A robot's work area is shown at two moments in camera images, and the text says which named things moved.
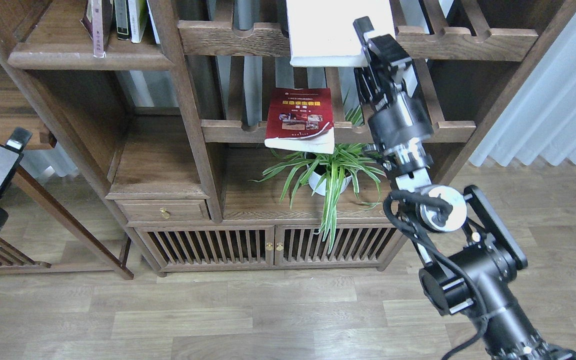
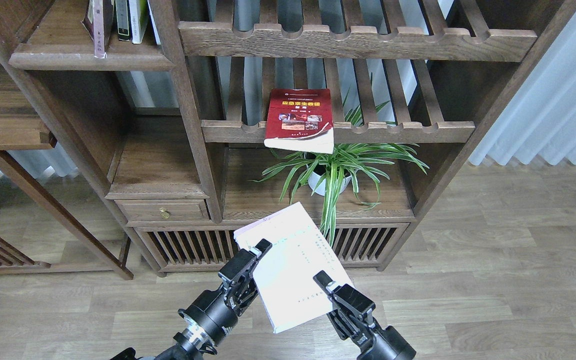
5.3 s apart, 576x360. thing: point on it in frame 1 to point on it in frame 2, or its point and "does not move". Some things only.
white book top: (321, 33) to (284, 275)
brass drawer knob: (163, 212) does not move
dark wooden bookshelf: (213, 137) does not move
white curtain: (560, 112) does not move
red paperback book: (301, 119) does not move
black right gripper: (389, 84) to (352, 317)
